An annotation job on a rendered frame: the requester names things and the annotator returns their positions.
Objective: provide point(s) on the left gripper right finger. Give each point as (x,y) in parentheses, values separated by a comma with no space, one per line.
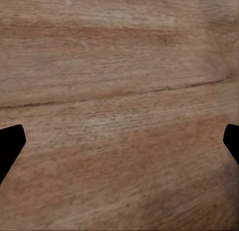
(231,140)

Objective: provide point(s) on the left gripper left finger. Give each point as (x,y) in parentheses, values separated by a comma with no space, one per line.
(12,140)

